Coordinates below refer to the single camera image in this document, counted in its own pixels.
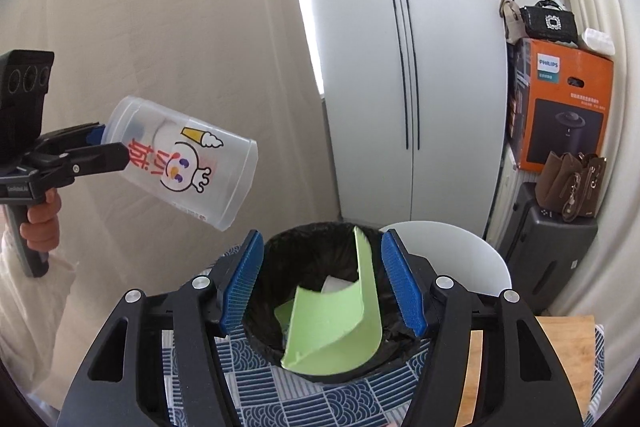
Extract white cabinet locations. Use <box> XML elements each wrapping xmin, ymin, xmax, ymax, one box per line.
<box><xmin>285</xmin><ymin>0</ymin><xmax>508</xmax><ymax>228</ymax></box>

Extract beige handbag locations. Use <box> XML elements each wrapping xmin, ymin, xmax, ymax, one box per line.
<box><xmin>499</xmin><ymin>0</ymin><xmax>523</xmax><ymax>45</ymax></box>

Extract person's left hand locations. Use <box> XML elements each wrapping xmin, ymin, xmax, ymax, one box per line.
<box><xmin>20</xmin><ymin>191</ymin><xmax>63</xmax><ymax>254</ymax></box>

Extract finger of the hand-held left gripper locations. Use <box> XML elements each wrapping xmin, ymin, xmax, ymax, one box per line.
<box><xmin>37</xmin><ymin>142</ymin><xmax>129</xmax><ymax>188</ymax></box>
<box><xmin>30</xmin><ymin>122</ymin><xmax>108</xmax><ymax>154</ymax></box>

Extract black handbag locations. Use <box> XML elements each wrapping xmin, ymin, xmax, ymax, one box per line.
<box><xmin>520</xmin><ymin>0</ymin><xmax>578</xmax><ymax>42</ymax></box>

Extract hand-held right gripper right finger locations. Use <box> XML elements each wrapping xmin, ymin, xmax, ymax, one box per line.
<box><xmin>380</xmin><ymin>228</ymin><xmax>585</xmax><ymax>427</ymax></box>

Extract white plastic pack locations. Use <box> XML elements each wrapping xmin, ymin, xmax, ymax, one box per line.
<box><xmin>582</xmin><ymin>28</ymin><xmax>616</xmax><ymax>55</ymax></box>

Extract dark grey suitcase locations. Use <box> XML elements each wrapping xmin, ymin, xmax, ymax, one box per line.
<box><xmin>500</xmin><ymin>182</ymin><xmax>598</xmax><ymax>313</ymax></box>

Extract wooden cutting board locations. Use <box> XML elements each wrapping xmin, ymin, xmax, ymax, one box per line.
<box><xmin>465</xmin><ymin>316</ymin><xmax>598</xmax><ymax>427</ymax></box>

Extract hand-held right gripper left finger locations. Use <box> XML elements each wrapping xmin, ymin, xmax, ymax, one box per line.
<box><xmin>64</xmin><ymin>229</ymin><xmax>265</xmax><ymax>427</ymax></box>

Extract trash bin with black bag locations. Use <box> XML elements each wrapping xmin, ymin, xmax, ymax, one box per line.
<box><xmin>242</xmin><ymin>222</ymin><xmax>431</xmax><ymax>383</ymax></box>

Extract blue patterned tablecloth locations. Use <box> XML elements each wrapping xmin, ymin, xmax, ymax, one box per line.
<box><xmin>165</xmin><ymin>247</ymin><xmax>606</xmax><ymax>427</ymax></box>

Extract brown handbag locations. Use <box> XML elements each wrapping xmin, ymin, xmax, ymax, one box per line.
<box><xmin>535</xmin><ymin>151</ymin><xmax>608</xmax><ymax>223</ymax></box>

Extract orange cardboard box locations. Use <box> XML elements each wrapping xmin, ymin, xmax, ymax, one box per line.
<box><xmin>506</xmin><ymin>38</ymin><xmax>615</xmax><ymax>172</ymax></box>

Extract clear plastic cup cartoon print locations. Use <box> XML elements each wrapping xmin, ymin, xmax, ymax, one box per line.
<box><xmin>102</xmin><ymin>95</ymin><xmax>259</xmax><ymax>233</ymax></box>

